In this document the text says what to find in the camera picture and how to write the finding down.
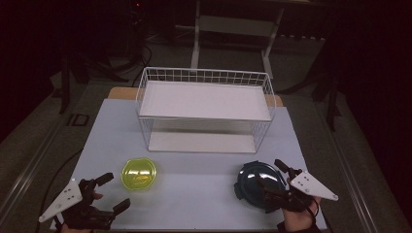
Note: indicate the dark metal stand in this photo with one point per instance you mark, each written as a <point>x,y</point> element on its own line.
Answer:
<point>64,84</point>
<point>330,97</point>

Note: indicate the metal floor rail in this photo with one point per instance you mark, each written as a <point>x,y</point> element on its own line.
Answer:
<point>348,168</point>
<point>29,171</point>

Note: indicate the person's right hand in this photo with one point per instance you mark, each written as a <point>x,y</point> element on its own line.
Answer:
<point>300,220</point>

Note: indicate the black floor socket box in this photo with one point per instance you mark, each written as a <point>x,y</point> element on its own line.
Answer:
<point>78,119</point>

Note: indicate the white metal stand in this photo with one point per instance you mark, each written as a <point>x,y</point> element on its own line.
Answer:
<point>233,26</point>

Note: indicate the person's left hand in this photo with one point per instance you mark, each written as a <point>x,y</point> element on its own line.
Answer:
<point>97,196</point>

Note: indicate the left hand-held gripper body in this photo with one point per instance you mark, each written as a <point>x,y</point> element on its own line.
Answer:
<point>66,198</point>

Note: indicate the yellow-green round container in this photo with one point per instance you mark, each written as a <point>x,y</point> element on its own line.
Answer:
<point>138,174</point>

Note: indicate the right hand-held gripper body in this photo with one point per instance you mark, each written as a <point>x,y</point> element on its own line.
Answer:
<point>311,187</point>

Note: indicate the dark blue lidded container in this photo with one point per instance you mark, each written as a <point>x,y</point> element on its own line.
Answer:
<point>251,183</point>

